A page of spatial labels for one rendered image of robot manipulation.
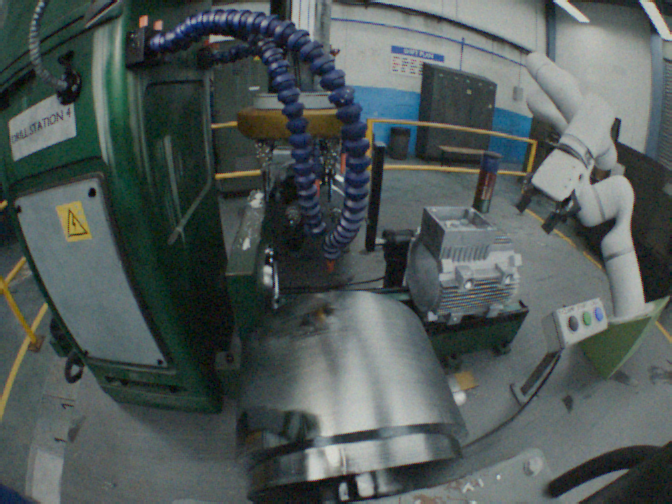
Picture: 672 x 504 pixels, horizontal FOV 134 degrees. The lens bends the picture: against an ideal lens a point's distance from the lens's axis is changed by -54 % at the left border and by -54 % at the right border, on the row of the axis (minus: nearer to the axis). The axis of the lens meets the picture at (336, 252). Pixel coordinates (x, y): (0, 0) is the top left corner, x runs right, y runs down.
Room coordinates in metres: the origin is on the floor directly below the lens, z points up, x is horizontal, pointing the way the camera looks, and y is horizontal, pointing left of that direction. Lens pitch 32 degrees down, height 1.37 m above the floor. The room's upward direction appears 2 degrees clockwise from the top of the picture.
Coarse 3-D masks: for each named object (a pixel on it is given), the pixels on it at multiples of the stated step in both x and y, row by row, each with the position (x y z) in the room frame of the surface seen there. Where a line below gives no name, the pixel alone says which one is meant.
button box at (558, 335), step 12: (600, 300) 0.32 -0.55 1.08; (552, 312) 0.31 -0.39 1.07; (564, 312) 0.30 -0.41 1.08; (576, 312) 0.30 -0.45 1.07; (552, 324) 0.29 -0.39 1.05; (564, 324) 0.28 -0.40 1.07; (600, 324) 0.27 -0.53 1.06; (552, 336) 0.28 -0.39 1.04; (564, 336) 0.26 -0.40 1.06; (576, 336) 0.26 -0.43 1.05; (588, 336) 0.26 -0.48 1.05; (552, 348) 0.26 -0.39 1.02
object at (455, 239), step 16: (432, 208) 0.54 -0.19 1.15; (448, 208) 0.55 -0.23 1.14; (464, 208) 0.56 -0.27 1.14; (432, 224) 0.49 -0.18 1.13; (448, 224) 0.51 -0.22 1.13; (464, 224) 0.50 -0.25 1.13; (480, 224) 0.51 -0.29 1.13; (432, 240) 0.48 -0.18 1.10; (448, 240) 0.45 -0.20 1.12; (464, 240) 0.45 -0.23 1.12; (480, 240) 0.46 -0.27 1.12; (448, 256) 0.45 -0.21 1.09; (464, 256) 0.45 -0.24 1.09; (480, 256) 0.46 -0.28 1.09
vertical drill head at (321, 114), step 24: (288, 0) 0.41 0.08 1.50; (312, 0) 0.42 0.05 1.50; (312, 24) 0.42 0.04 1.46; (264, 96) 0.41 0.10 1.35; (312, 96) 0.40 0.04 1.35; (240, 120) 0.40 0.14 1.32; (264, 120) 0.37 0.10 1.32; (288, 120) 0.37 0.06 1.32; (312, 120) 0.37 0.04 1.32; (336, 120) 0.39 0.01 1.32; (264, 144) 0.40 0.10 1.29; (336, 144) 0.42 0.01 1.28; (264, 168) 0.41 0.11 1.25; (264, 192) 0.41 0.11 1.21
